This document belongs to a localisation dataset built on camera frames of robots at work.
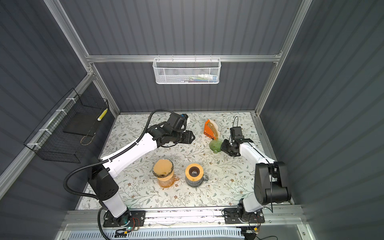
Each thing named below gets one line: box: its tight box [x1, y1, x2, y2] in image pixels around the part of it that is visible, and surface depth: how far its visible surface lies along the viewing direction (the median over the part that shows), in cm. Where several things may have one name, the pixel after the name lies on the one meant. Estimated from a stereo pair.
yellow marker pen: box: [97, 108, 108, 121], surface depth 84 cm
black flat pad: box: [63, 112, 103, 136], surface depth 78 cm
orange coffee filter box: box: [204, 119, 220, 140], surface depth 104 cm
